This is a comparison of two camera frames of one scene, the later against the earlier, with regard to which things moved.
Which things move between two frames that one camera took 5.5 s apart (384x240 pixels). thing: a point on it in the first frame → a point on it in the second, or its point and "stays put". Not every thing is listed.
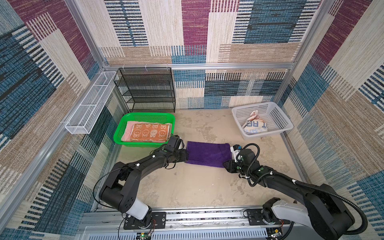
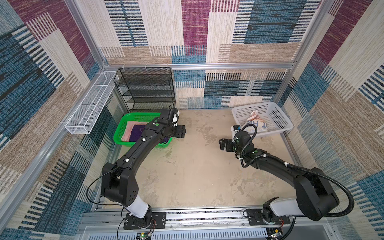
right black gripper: x=230 y=163 → x=228 y=142
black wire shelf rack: x=147 y=89 stays put
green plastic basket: x=146 y=117 stays put
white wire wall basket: x=92 y=104 stays put
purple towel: x=212 y=154 → x=136 y=132
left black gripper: x=184 y=155 → x=180 y=129
